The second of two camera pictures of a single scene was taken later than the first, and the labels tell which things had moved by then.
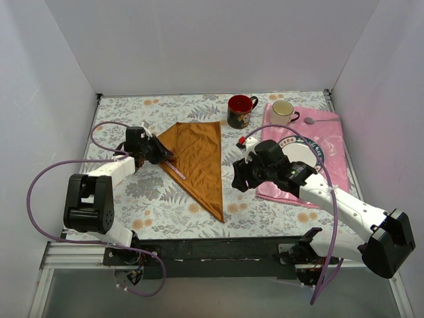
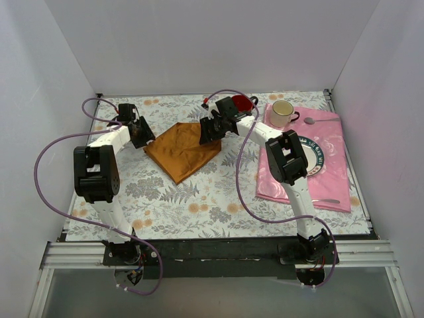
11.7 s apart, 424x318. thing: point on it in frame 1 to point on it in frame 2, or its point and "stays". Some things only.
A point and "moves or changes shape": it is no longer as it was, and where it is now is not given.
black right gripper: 224,258 stays
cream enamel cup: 281,112 stays
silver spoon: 311,120 stays
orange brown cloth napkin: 197,149 moves or changes shape
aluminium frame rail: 64,256 stays
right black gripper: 243,175 to 211,127
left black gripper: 158,150 to 140,131
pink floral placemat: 324,128 stays
